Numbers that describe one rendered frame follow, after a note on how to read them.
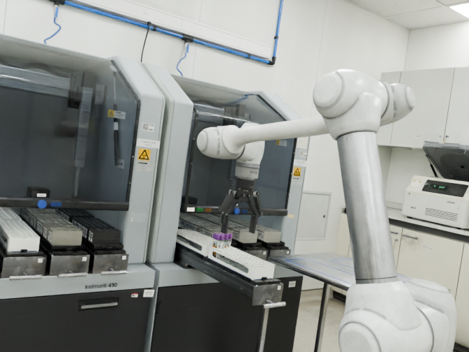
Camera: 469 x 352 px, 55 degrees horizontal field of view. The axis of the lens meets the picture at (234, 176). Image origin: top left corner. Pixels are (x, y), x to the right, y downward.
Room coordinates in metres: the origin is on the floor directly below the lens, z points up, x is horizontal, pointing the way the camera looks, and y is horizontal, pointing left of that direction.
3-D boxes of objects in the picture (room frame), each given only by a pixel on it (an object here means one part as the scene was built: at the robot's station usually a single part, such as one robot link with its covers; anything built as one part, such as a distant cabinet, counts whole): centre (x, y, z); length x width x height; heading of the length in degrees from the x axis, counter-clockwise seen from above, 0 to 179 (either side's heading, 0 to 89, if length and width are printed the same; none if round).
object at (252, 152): (1.72, -0.04, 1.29); 0.13 x 0.11 x 0.16; 132
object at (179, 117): (2.48, 0.22, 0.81); 1.06 x 0.84 x 1.62; 36
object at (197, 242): (1.97, 0.12, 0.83); 0.30 x 0.10 x 0.06; 36
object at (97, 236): (1.76, 0.47, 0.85); 0.12 x 0.02 x 0.06; 126
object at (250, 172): (1.73, -0.05, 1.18); 0.09 x 0.09 x 0.06
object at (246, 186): (1.73, -0.04, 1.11); 0.08 x 0.07 x 0.09; 127
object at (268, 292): (1.82, 0.02, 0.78); 0.73 x 0.14 x 0.09; 36
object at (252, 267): (1.71, -0.06, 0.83); 0.30 x 0.10 x 0.06; 36
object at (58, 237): (1.67, 0.59, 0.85); 0.12 x 0.02 x 0.06; 127
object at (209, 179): (2.32, 0.10, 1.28); 0.61 x 0.51 x 0.63; 126
